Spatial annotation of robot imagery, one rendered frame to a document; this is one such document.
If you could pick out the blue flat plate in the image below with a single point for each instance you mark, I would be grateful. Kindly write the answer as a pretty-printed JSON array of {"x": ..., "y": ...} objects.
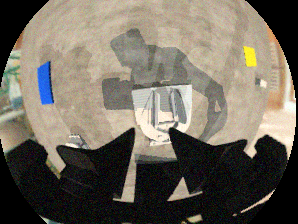
[{"x": 45, "y": 83}]

